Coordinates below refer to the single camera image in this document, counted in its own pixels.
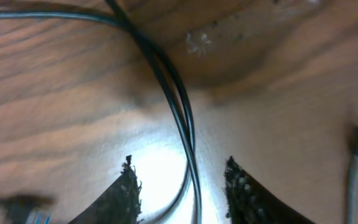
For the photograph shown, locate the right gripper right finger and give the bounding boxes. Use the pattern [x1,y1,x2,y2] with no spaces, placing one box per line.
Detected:
[224,156,313,224]

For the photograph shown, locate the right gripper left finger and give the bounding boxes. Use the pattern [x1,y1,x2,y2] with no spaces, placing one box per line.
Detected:
[69,155,141,224]

